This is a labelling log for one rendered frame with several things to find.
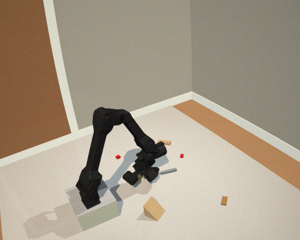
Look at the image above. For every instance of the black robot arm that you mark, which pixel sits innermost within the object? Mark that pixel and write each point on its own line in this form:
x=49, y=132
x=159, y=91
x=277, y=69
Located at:
x=103, y=121

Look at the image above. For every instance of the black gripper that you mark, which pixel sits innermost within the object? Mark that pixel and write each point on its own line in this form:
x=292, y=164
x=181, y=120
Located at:
x=132, y=178

